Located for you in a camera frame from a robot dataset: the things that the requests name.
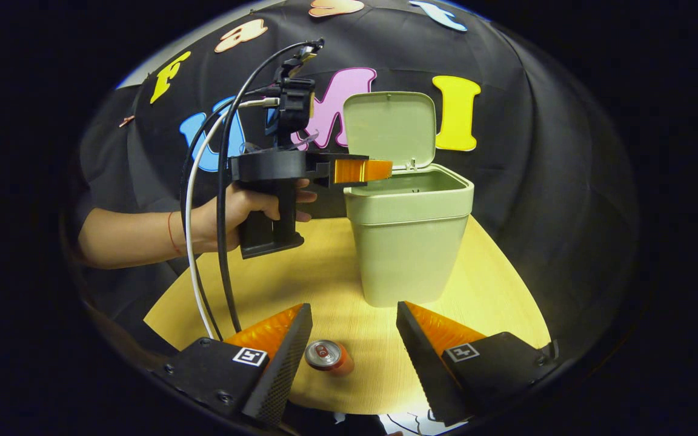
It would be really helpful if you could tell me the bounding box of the wooden desktop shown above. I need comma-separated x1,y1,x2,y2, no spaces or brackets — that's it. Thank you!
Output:
143,215,553,418

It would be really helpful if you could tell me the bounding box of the thick black cable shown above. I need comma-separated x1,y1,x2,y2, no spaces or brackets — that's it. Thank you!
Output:
216,39,325,334

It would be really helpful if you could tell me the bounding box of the red string bracelet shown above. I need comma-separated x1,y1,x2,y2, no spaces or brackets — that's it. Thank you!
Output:
167,211,185,256

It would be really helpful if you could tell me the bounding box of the black backdrop cloth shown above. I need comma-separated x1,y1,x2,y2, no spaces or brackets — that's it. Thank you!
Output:
70,0,640,364

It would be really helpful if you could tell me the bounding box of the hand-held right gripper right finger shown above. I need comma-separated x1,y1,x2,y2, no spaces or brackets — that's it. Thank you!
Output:
396,300,560,427

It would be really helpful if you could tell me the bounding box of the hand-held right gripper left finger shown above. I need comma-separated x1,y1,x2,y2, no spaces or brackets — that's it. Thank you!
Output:
163,303,314,429

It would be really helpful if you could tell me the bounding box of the green desktop garbage bin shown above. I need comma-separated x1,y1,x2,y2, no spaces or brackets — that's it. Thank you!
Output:
343,91,475,308

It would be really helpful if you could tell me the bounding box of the black printed shirt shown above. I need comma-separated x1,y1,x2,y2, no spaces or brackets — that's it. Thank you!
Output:
282,409,447,436

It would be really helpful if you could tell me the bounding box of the thin black cable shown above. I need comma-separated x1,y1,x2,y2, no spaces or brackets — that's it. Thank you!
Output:
178,88,280,342

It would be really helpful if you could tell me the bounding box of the white cable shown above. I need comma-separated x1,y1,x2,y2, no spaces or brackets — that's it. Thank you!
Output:
184,97,281,340

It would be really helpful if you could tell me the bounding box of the orange pop can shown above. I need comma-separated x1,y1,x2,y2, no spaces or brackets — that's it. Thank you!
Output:
305,339,354,377

